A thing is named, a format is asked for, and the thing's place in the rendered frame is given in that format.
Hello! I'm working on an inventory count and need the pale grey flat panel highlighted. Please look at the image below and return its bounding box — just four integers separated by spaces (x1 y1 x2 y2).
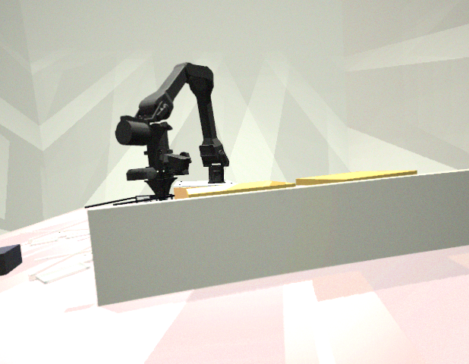
87 170 469 307

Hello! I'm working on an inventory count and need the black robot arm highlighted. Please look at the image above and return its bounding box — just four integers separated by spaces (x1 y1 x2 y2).
115 62 229 184

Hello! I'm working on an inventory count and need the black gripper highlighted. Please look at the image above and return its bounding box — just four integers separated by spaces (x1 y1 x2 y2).
126 146 189 197

